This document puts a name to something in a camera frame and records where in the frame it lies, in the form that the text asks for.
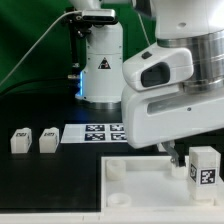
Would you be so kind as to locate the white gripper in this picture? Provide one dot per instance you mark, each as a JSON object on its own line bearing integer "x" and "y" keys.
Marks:
{"x": 155, "y": 107}

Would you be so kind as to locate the white square table top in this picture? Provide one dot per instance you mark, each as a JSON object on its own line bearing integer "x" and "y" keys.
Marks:
{"x": 151, "y": 183}

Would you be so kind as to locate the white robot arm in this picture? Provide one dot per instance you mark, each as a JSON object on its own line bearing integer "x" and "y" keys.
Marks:
{"x": 197, "y": 25}

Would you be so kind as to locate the white sheet with tags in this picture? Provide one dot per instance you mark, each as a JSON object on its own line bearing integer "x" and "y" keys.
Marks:
{"x": 93, "y": 133}

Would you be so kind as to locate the black camera on stand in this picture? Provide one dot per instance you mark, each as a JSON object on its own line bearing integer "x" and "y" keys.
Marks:
{"x": 97, "y": 16}

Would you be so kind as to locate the black camera stand pole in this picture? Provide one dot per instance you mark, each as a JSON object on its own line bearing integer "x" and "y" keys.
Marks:
{"x": 73, "y": 45}

